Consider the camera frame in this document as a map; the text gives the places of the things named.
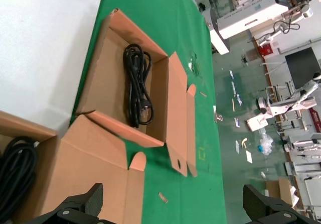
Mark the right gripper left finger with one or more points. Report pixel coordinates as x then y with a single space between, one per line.
92 201

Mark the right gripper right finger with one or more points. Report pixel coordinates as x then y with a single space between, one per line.
255 204

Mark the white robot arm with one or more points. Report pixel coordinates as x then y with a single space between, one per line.
283 25

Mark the open cardboard shipping box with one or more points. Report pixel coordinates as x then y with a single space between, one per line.
283 191

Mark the brown cardboard box open lid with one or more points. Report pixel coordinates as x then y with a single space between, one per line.
105 78
87 158

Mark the red box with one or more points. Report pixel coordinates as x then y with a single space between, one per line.
265 50

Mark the small white foam block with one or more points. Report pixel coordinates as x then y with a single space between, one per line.
262 175

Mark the clear plastic bag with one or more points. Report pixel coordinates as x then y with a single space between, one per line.
265 142

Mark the curved yellow paper strip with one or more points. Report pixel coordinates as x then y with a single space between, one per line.
243 142

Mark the small cardboard scrap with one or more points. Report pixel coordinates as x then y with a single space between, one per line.
163 198

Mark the white blue paper leaflet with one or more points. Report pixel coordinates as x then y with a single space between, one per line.
238 100
237 122
231 74
233 88

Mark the straight yellow paper strip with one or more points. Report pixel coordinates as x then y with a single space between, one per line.
233 105

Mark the humanoid robot on wheeled base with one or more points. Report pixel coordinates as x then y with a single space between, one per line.
283 106

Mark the small wooden stick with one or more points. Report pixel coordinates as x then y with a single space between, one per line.
203 94

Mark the black display screen on stand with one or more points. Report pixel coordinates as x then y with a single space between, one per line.
303 68

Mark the white machine cabinet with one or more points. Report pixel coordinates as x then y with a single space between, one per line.
238 20

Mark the green tablecloth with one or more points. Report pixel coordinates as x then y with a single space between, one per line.
175 20

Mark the metal frame table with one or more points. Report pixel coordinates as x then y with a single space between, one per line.
281 89

